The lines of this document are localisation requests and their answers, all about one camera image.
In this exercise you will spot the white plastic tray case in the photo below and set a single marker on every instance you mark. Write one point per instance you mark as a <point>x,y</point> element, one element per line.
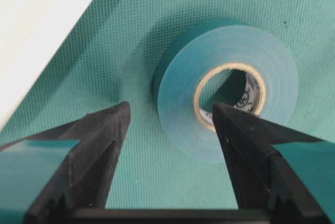
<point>31,33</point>

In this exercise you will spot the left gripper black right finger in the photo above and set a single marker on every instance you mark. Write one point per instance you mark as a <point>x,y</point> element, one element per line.
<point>278,175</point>

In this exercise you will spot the teal green tape roll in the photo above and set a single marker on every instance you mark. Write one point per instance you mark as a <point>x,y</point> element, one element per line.
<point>271,82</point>

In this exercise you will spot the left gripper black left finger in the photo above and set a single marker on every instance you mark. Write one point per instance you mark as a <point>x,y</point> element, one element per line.
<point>47,175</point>

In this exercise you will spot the green table cloth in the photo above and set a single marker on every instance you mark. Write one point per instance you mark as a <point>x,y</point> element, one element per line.
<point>110,56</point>

